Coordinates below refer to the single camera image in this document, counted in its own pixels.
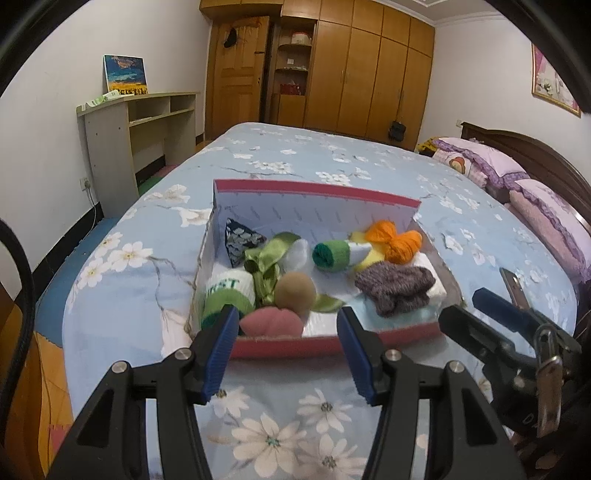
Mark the tan round puff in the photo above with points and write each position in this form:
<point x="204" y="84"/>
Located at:
<point x="295" y="290"/>

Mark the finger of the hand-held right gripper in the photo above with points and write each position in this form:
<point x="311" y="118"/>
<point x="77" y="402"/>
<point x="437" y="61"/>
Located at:
<point x="466" y="325"/>
<point x="494" y="302"/>

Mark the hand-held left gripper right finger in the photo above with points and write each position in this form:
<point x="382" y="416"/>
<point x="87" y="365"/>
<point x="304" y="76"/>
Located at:
<point x="358" y="355"/>

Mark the cartoon print pillow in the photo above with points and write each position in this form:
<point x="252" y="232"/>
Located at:
<point x="457" y="166"/>

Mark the yellow plush toy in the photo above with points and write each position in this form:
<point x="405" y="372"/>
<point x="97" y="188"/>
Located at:
<point x="425" y="146"/>

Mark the white foam net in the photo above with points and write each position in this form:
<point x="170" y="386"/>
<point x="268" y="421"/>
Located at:
<point x="298" y="256"/>

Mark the pink smartphone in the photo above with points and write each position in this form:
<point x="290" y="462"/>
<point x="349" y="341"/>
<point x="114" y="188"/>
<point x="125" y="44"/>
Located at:
<point x="512" y="284"/>

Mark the green and white sock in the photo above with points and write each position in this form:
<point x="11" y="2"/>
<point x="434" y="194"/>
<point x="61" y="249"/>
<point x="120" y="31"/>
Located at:
<point x="228" y="293"/>
<point x="332" y="256"/>

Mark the black hanging bag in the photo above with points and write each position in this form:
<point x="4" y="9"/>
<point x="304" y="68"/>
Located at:
<point x="397" y="131"/>

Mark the purple ruffled pillow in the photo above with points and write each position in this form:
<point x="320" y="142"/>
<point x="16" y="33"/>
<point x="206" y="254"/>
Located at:
<point x="545" y="194"/>
<point x="489" y="159"/>

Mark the wooden wardrobe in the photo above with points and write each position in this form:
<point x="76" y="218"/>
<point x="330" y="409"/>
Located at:
<point x="369" y="78"/>

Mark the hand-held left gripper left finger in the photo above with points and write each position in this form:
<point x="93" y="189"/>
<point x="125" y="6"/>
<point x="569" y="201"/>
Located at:
<point x="219" y="355"/>

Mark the red basket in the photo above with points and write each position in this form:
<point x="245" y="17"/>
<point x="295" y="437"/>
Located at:
<point x="292" y="88"/>

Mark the pink folded blanket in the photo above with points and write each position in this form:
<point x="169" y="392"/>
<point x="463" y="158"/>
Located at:
<point x="540" y="230"/>

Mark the orange patterned floor mat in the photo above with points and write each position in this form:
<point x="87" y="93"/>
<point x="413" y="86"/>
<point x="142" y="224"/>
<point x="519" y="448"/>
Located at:
<point x="48" y="378"/>

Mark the beige shelf desk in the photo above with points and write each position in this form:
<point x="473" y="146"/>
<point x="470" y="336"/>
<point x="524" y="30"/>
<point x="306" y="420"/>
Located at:
<point x="106" y="152"/>

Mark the black white patterned pouch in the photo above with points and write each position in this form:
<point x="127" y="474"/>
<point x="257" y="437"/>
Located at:
<point x="240" y="242"/>

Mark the black hat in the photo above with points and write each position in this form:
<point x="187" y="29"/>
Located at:
<point x="231" y="37"/>

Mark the framed wall picture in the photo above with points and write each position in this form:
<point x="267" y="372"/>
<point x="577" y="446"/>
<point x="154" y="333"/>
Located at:
<point x="551" y="78"/>

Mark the wooden door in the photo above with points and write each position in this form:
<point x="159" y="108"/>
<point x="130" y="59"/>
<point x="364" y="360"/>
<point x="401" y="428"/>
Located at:
<point x="240" y="92"/>

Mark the dark wooden headboard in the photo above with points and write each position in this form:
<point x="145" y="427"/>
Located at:
<point x="545" y="157"/>

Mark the green ribbon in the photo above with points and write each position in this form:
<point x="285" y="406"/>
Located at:
<point x="263" y="270"/>

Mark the blue floral bed sheet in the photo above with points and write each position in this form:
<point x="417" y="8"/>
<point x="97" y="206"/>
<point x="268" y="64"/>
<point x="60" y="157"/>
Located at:
<point x="323" y="147"/>

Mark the green and white packet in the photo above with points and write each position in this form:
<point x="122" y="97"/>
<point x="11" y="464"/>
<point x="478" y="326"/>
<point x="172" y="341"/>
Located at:
<point x="99" y="100"/>

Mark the light blue cloth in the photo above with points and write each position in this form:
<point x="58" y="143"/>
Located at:
<point x="411" y="316"/>

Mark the landscape painting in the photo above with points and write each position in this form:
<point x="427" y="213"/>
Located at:
<point x="126" y="75"/>

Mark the orange yarn bundle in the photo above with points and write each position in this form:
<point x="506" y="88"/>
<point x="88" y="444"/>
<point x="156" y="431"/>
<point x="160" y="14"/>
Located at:
<point x="397" y="242"/>

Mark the white wall socket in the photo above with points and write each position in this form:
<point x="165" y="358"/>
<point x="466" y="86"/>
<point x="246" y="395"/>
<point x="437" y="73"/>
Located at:
<point x="86" y="184"/>

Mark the white round box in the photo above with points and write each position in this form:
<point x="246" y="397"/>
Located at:
<point x="301" y="38"/>

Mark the pink lips shaped sponge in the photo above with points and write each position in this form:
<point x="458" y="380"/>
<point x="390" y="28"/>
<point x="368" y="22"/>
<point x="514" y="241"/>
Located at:
<point x="272" y="323"/>

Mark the purple knitted sock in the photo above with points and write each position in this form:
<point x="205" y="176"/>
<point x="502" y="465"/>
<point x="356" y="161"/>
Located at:
<point x="392" y="286"/>

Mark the yellow sponge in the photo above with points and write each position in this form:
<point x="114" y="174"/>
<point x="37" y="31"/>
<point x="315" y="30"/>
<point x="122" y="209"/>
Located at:
<point x="373" y="258"/>

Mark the red-rimmed white cardboard box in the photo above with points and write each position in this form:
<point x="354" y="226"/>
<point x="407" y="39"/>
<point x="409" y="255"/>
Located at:
<point x="314" y="207"/>

